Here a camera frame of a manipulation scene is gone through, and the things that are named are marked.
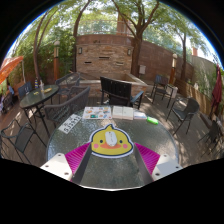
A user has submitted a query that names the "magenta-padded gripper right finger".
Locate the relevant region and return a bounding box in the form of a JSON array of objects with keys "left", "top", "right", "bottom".
[{"left": 132, "top": 143, "right": 184, "bottom": 186}]

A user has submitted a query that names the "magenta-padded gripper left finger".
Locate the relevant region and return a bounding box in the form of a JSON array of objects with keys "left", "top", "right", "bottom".
[{"left": 39, "top": 142, "right": 93, "bottom": 185}]

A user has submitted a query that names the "yellow duck-shaped mouse pad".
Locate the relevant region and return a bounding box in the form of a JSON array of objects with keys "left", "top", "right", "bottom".
[{"left": 88, "top": 123, "right": 135, "bottom": 159}]

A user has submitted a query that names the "white number plate card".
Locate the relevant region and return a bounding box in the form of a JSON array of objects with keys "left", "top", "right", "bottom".
[{"left": 58, "top": 113, "right": 83, "bottom": 135}]

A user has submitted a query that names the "small green object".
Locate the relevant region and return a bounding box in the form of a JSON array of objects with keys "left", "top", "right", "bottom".
[{"left": 146, "top": 116, "right": 160, "bottom": 126}]

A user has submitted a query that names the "small white box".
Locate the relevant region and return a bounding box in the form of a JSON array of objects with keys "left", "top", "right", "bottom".
[{"left": 133, "top": 110, "right": 148, "bottom": 121}]

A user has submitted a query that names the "black mesh armchair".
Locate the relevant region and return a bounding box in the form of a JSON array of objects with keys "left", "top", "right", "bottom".
[
  {"left": 0, "top": 119, "right": 48, "bottom": 164},
  {"left": 42, "top": 85, "right": 92, "bottom": 130},
  {"left": 166, "top": 97, "right": 200, "bottom": 136},
  {"left": 17, "top": 81, "right": 34, "bottom": 101},
  {"left": 54, "top": 72, "right": 82, "bottom": 101},
  {"left": 198, "top": 119, "right": 224, "bottom": 155}
]

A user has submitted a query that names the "white open book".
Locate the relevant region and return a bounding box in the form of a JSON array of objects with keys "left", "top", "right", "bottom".
[{"left": 111, "top": 105, "right": 135, "bottom": 121}]

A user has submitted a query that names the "round dark side table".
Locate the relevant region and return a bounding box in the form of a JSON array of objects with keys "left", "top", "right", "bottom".
[{"left": 19, "top": 84, "right": 60, "bottom": 135}]

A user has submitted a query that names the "black slatted chair with armrests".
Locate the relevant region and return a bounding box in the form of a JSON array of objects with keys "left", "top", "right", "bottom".
[{"left": 99, "top": 76, "right": 145, "bottom": 109}]

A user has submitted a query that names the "person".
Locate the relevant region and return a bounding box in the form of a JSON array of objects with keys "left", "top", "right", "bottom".
[{"left": 4, "top": 83, "right": 16, "bottom": 102}]

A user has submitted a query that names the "closed red parasol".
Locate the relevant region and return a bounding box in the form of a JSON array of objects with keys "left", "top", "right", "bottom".
[{"left": 210, "top": 64, "right": 223, "bottom": 119}]

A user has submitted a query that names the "orange parasol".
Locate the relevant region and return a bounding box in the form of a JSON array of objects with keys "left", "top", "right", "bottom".
[{"left": 0, "top": 55, "right": 25, "bottom": 84}]

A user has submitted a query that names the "wooden lamp post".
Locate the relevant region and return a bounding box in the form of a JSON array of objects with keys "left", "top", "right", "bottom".
[
  {"left": 170, "top": 53, "right": 178, "bottom": 85},
  {"left": 53, "top": 40, "right": 61, "bottom": 83}
]

